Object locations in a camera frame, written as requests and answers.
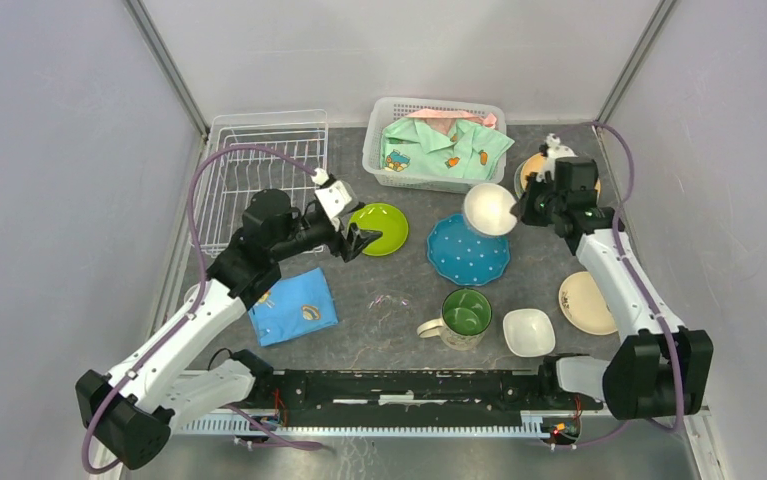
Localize blue folded cloth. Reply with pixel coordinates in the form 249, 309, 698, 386
248, 268, 338, 347

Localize white round bowl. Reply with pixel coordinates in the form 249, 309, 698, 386
463, 183, 518, 237

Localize white square bowl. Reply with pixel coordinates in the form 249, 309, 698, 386
502, 308, 556, 358

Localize pink cloth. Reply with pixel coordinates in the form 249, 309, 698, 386
407, 108, 498, 128

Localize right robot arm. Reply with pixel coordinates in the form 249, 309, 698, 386
512, 157, 714, 420

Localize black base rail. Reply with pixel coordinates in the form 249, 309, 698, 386
238, 369, 604, 428

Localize white plastic basket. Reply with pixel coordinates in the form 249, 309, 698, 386
362, 97, 514, 194

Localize green interior mug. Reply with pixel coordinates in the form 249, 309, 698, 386
416, 288, 493, 351

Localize white wire dish rack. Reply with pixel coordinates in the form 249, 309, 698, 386
194, 109, 328, 257

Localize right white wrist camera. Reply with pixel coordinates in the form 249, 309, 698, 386
536, 133, 578, 183

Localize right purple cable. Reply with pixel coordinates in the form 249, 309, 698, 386
551, 121, 686, 452

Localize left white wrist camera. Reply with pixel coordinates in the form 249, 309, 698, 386
311, 168, 360, 230

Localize blue polka dot plate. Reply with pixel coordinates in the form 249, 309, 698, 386
426, 214, 511, 286

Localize mint green printed shirt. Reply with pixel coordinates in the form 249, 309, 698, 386
377, 117, 514, 181

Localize lime green plate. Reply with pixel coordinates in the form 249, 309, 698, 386
350, 203, 409, 257

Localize cream plate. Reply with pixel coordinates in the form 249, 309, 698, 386
558, 271, 618, 336

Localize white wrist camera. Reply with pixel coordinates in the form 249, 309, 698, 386
311, 168, 360, 230
536, 133, 578, 183

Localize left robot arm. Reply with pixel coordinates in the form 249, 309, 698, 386
75, 182, 381, 474

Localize orange plate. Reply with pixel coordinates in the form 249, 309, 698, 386
515, 153, 576, 198

